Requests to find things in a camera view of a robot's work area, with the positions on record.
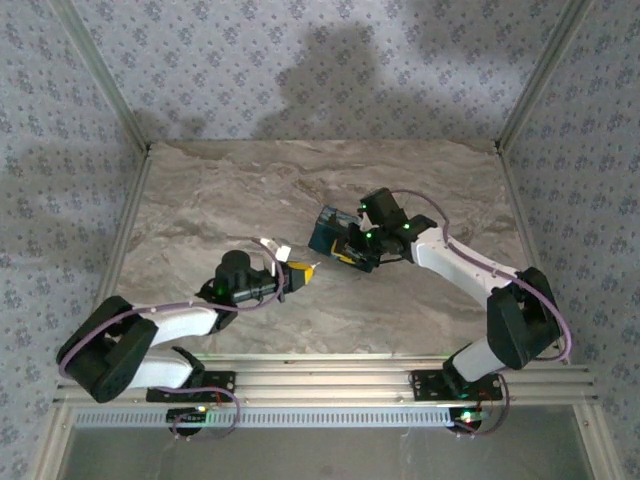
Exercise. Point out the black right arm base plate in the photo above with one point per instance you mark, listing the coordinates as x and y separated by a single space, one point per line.
427 385

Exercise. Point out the circuit board with green light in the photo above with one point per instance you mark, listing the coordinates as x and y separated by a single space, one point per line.
187 414
470 416

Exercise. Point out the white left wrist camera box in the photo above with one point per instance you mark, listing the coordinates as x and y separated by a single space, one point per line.
282 254

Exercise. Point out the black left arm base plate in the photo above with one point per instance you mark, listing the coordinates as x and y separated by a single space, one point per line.
220 387

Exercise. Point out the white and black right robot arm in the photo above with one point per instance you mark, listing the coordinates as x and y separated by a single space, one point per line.
520 320

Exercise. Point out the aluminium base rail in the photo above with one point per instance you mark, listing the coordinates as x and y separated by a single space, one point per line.
325 380

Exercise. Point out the aluminium table side rail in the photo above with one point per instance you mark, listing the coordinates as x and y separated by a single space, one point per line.
520 215
127 220

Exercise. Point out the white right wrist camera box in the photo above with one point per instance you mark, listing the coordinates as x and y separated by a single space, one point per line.
363 216

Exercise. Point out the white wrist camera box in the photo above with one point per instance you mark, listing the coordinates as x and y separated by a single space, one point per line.
363 216
282 254

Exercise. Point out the aluminium frame post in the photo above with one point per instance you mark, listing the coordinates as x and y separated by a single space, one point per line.
100 75
545 75

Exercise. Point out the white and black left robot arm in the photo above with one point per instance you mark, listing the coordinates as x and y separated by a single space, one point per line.
120 360

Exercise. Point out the blue starry night print box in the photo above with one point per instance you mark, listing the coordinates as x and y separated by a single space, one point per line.
322 240

